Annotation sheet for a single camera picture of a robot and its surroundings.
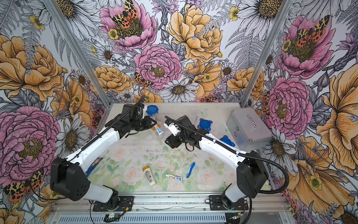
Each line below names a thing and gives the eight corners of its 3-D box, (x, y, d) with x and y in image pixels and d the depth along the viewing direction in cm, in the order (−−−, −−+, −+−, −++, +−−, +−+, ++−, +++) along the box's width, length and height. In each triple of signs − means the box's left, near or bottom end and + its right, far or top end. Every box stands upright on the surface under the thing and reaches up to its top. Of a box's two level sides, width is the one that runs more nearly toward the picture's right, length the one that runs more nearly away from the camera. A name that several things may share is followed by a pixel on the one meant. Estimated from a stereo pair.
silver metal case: (240, 155, 95) (250, 142, 82) (224, 125, 110) (229, 110, 97) (263, 149, 97) (275, 135, 84) (243, 121, 113) (251, 106, 100)
